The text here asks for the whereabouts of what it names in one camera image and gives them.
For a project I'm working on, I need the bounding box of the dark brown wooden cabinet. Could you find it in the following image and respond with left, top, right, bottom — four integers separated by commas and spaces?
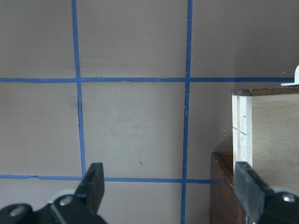
209, 152, 253, 224

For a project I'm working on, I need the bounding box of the light wooden drawer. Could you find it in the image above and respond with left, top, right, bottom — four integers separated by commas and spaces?
231, 65, 299, 194

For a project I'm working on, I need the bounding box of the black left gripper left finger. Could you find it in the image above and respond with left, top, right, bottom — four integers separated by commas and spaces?
0, 163, 105, 224

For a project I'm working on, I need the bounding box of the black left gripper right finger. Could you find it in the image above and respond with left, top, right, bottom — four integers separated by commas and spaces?
234, 161, 299, 224

